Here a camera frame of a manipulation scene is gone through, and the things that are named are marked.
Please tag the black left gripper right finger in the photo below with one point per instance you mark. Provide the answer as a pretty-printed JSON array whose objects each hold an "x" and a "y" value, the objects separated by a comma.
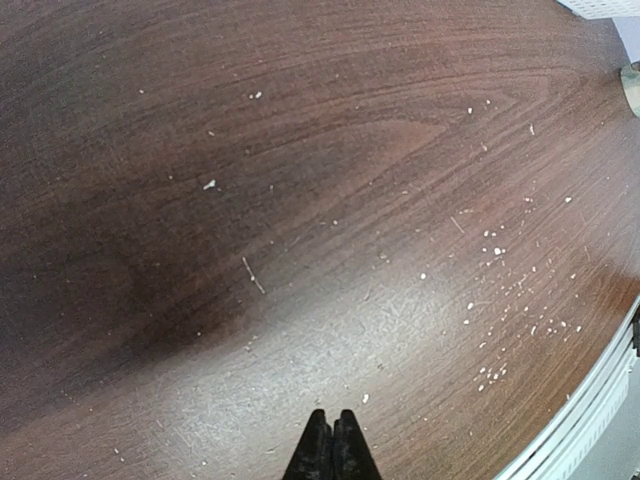
[{"x": 351, "y": 456}]

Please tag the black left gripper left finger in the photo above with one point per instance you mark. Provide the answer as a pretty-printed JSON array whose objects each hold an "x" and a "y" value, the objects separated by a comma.
[{"x": 311, "y": 459}]

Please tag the white perforated plastic basket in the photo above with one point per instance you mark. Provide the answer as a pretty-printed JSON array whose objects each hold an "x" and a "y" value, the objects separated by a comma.
[{"x": 603, "y": 9}]

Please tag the front aluminium rail panel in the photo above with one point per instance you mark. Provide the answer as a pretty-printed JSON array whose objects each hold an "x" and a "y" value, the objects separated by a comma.
[{"x": 566, "y": 440}]

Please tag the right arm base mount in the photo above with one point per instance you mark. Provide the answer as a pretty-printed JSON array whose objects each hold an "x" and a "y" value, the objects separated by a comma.
[{"x": 635, "y": 324}]

